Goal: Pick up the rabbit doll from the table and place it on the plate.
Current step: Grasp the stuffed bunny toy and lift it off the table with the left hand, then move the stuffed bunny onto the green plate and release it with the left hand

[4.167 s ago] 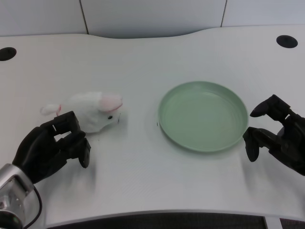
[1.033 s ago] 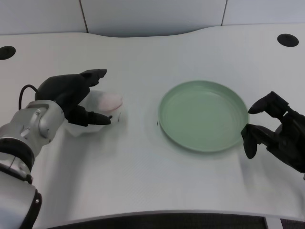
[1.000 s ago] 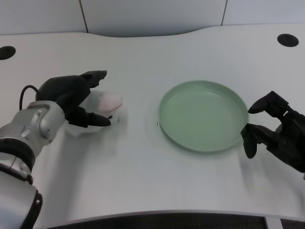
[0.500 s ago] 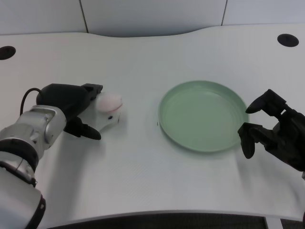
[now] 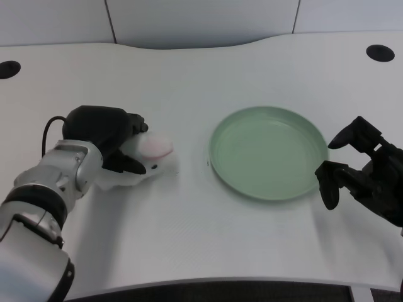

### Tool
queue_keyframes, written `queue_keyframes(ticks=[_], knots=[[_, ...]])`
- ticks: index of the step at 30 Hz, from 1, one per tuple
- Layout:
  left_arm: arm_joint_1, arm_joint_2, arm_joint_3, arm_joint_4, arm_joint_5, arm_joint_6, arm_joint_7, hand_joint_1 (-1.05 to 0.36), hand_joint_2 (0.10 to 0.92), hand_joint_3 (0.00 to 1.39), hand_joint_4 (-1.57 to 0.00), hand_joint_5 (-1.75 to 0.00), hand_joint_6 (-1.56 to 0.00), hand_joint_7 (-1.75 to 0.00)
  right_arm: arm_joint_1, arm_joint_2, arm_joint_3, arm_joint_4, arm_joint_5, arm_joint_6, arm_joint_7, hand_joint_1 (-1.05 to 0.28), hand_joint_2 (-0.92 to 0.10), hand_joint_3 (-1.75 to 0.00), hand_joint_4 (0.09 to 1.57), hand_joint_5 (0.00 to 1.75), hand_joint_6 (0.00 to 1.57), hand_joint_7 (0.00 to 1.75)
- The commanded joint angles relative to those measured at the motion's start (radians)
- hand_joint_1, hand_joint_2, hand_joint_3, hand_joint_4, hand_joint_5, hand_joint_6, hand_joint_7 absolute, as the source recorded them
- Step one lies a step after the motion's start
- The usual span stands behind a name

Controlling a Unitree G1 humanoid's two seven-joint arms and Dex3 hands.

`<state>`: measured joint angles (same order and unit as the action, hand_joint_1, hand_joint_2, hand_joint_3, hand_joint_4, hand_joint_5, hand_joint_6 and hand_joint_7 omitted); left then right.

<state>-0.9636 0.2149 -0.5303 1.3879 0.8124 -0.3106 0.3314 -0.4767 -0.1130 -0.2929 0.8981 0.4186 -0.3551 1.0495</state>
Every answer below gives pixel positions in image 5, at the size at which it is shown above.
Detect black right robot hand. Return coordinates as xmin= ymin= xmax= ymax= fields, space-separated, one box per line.
xmin=315 ymin=116 xmax=403 ymax=228

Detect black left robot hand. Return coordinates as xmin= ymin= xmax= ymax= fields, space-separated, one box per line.
xmin=62 ymin=106 xmax=149 ymax=176

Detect white rabbit doll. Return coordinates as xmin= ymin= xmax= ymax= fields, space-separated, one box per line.
xmin=96 ymin=131 xmax=176 ymax=191

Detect green round plate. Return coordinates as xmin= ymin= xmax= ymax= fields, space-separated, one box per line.
xmin=209 ymin=106 xmax=330 ymax=201

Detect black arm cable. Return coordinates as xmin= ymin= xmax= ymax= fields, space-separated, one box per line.
xmin=42 ymin=116 xmax=67 ymax=157

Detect black table cable grommet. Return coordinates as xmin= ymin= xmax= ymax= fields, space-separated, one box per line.
xmin=0 ymin=60 xmax=21 ymax=80
xmin=366 ymin=44 xmax=395 ymax=62

